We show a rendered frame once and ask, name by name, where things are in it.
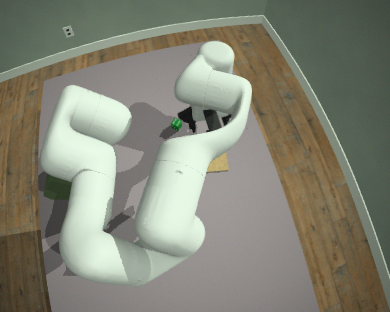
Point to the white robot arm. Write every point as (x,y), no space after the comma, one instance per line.
(165,219)

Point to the tan mat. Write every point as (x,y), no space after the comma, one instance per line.
(218,164)

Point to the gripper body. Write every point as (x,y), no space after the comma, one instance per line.
(198,115)

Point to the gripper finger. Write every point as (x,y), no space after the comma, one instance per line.
(226,120)
(188,119)

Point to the green die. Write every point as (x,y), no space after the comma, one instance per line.
(176,124)

